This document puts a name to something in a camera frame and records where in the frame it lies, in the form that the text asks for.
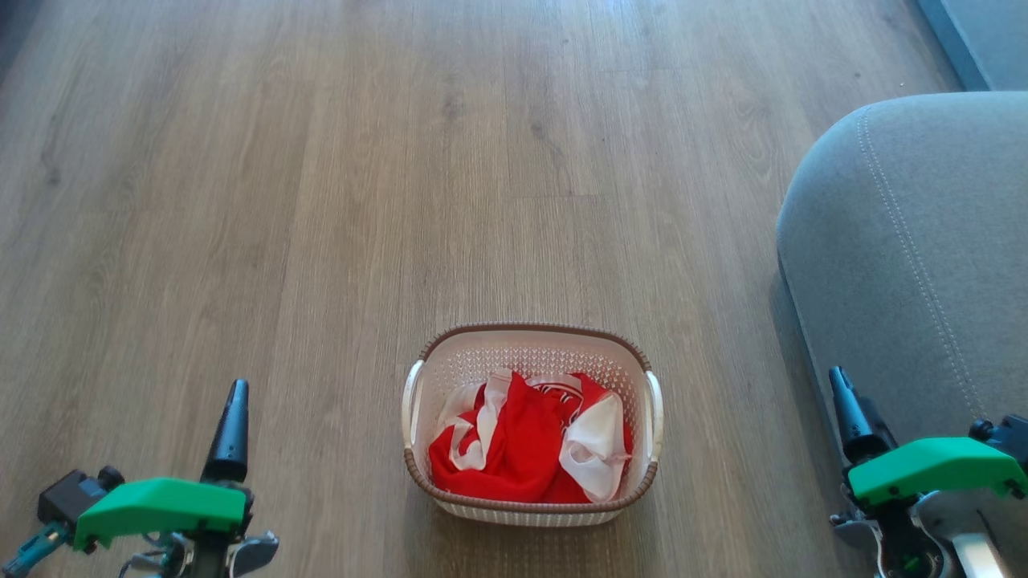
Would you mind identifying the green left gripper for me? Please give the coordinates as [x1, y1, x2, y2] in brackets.
[74, 379, 279, 578]

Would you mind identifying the white plastic laundry basket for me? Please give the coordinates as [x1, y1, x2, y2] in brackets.
[402, 323, 665, 527]

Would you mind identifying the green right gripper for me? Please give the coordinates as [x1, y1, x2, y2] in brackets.
[829, 366, 1028, 578]

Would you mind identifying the grey fabric sofa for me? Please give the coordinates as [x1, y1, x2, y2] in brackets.
[776, 91, 1028, 578]

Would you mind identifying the red and white garment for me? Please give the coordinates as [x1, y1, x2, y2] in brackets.
[428, 368, 635, 505]

